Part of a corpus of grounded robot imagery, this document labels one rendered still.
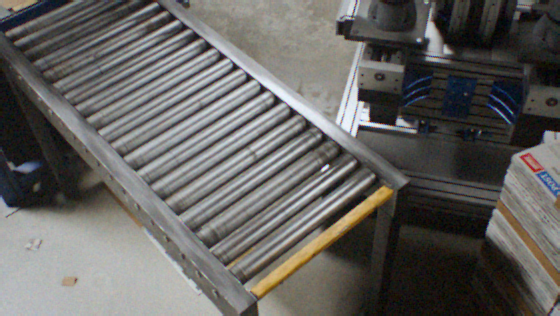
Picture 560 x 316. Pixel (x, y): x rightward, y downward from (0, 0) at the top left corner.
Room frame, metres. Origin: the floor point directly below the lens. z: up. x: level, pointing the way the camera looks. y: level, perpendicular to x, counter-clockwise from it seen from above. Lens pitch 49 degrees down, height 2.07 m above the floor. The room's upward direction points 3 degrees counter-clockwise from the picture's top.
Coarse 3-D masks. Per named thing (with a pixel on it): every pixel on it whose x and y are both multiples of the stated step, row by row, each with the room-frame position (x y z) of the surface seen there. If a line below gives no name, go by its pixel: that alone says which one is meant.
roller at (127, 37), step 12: (168, 12) 1.74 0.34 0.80; (144, 24) 1.69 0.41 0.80; (156, 24) 1.69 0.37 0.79; (120, 36) 1.63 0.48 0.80; (132, 36) 1.64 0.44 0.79; (96, 48) 1.58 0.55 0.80; (108, 48) 1.59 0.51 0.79; (120, 48) 1.60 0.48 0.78; (72, 60) 1.53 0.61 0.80; (84, 60) 1.53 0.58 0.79; (96, 60) 1.55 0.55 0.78; (48, 72) 1.48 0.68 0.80; (60, 72) 1.48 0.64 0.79; (72, 72) 1.50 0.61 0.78
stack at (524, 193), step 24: (552, 144) 1.06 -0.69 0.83; (528, 168) 0.99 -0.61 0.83; (552, 168) 0.99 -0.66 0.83; (504, 192) 1.03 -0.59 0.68; (528, 192) 0.96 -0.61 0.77; (552, 192) 0.91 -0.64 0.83; (528, 216) 0.94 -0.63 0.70; (552, 216) 0.88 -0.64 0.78; (504, 240) 0.97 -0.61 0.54; (552, 240) 0.85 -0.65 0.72; (480, 264) 1.03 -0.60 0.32; (504, 264) 0.94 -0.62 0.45; (528, 264) 0.88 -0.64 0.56; (552, 264) 0.82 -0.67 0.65; (480, 288) 0.99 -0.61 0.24; (504, 288) 0.92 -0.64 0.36; (528, 288) 0.85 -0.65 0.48; (552, 288) 0.79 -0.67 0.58; (480, 312) 0.96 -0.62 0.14; (504, 312) 0.89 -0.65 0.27; (552, 312) 0.76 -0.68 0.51
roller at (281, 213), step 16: (352, 160) 1.07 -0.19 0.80; (320, 176) 1.02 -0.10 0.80; (336, 176) 1.03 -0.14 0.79; (304, 192) 0.98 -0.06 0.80; (320, 192) 0.98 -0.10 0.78; (272, 208) 0.94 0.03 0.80; (288, 208) 0.93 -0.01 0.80; (304, 208) 0.95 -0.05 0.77; (256, 224) 0.89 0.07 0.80; (272, 224) 0.89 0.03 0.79; (240, 240) 0.85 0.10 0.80; (256, 240) 0.85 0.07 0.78; (224, 256) 0.81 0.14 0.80
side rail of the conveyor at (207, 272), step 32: (0, 32) 1.68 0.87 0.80; (0, 64) 1.65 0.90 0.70; (32, 64) 1.52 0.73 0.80; (32, 96) 1.45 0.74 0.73; (64, 128) 1.28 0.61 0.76; (96, 160) 1.13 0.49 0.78; (128, 192) 1.01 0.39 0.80; (160, 224) 0.90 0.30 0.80; (192, 256) 0.81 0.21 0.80; (224, 288) 0.72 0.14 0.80
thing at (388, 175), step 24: (168, 0) 1.81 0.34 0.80; (192, 24) 1.67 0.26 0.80; (216, 48) 1.55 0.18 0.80; (264, 72) 1.43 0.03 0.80; (288, 96) 1.32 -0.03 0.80; (288, 120) 1.29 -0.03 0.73; (312, 120) 1.22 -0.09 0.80; (360, 144) 1.12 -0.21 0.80; (360, 168) 1.07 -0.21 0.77; (384, 168) 1.04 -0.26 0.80; (408, 192) 1.00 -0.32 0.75
